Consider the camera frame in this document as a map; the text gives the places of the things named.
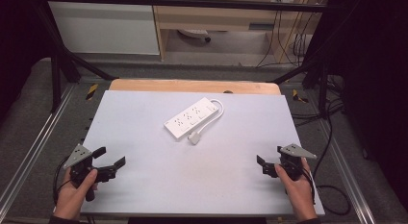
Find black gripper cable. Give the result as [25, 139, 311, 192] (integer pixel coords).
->
[52, 155, 73, 205]
[301, 116, 352, 216]

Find aluminium floor rail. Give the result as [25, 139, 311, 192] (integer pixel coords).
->
[316, 118, 377, 224]
[0, 83, 79, 216]

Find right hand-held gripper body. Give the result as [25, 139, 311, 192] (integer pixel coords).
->
[262, 143, 318, 182]

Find light wooden desk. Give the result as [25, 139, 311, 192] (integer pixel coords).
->
[150, 0, 325, 63]

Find white power strip cable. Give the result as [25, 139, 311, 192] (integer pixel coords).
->
[195, 98, 225, 137]

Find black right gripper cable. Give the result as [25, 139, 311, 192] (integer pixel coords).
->
[301, 116, 352, 216]

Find white power strip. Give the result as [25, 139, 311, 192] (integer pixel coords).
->
[163, 96, 221, 141]

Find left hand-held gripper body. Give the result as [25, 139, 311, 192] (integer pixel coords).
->
[63, 143, 117, 203]

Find person's right hand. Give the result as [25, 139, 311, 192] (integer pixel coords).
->
[273, 157, 319, 222]

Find white cabinet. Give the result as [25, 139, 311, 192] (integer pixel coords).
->
[47, 0, 161, 56]

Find white power plug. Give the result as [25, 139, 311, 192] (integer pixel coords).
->
[187, 131, 202, 146]

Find hanging cables under desk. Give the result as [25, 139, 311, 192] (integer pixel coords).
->
[255, 9, 321, 68]

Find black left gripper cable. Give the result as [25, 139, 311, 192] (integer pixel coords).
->
[52, 155, 73, 205]

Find yellow black floor tape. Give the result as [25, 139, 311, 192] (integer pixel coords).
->
[85, 83, 99, 102]
[291, 87, 310, 105]

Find wooden table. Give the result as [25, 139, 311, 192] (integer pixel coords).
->
[108, 78, 283, 96]

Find dark curtain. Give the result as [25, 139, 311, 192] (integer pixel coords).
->
[0, 0, 57, 122]
[304, 0, 408, 213]

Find white chair base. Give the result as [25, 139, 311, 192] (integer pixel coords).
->
[177, 28, 213, 44]

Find black floor cables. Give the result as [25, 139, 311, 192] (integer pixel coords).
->
[290, 74, 346, 128]

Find person's left hand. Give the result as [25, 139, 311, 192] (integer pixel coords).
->
[52, 168, 99, 220]

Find black metal frame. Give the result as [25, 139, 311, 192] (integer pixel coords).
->
[32, 0, 333, 114]

